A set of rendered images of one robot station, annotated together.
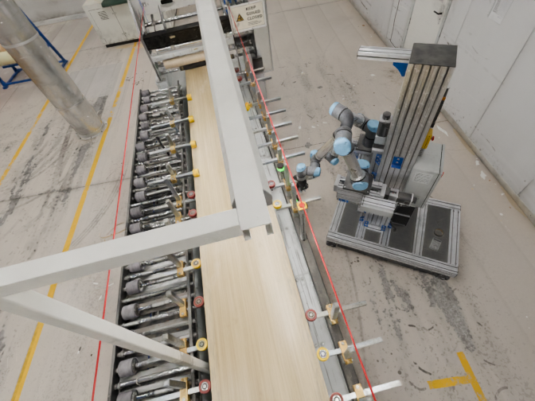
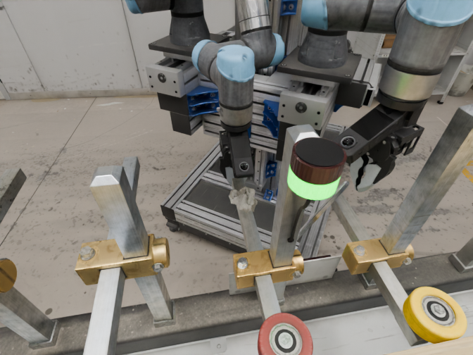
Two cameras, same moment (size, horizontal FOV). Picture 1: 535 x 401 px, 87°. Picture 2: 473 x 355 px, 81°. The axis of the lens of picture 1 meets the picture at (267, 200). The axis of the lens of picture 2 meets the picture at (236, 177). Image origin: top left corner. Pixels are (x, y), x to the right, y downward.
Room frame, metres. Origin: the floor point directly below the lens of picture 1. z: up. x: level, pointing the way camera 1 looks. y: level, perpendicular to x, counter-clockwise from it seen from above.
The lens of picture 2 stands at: (1.83, 0.06, 1.36)
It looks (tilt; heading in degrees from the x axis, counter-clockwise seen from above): 42 degrees down; 263
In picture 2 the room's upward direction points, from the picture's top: straight up
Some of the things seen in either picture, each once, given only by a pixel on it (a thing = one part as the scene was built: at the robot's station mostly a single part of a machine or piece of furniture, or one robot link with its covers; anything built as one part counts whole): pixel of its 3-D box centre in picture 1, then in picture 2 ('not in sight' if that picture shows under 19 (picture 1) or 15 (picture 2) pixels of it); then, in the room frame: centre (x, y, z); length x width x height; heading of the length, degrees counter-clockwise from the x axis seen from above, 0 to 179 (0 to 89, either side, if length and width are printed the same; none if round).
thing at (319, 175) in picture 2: not in sight; (317, 159); (1.71, -0.17, 1.16); 0.06 x 0.06 x 0.02
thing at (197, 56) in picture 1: (205, 55); not in sight; (4.29, 0.46, 1.05); 1.43 x 0.12 x 0.12; 93
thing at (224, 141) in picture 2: not in sight; (235, 138); (1.77, -0.51, 0.96); 0.09 x 0.08 x 0.12; 93
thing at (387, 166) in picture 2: not in sight; (379, 163); (1.53, -0.29, 1.04); 0.05 x 0.02 x 0.09; 113
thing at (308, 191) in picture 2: not in sight; (313, 175); (1.71, -0.17, 1.13); 0.06 x 0.06 x 0.02
